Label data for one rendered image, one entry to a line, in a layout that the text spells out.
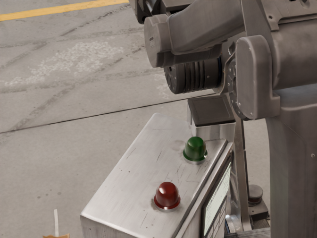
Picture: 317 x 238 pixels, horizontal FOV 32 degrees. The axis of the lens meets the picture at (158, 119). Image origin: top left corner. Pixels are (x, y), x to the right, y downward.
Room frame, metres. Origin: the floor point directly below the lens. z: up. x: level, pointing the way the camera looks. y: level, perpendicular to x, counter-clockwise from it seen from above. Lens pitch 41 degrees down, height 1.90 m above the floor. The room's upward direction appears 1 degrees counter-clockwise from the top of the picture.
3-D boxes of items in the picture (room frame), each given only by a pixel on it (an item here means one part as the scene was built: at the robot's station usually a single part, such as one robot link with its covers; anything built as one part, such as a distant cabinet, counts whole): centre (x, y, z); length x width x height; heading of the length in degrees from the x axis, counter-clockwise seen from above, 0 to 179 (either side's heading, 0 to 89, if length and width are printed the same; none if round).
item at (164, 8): (0.73, -0.04, 1.43); 0.10 x 0.05 x 0.09; 15
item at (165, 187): (0.36, -0.01, 1.49); 0.03 x 0.03 x 0.02
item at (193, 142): (0.42, -0.04, 1.49); 0.03 x 0.03 x 0.02
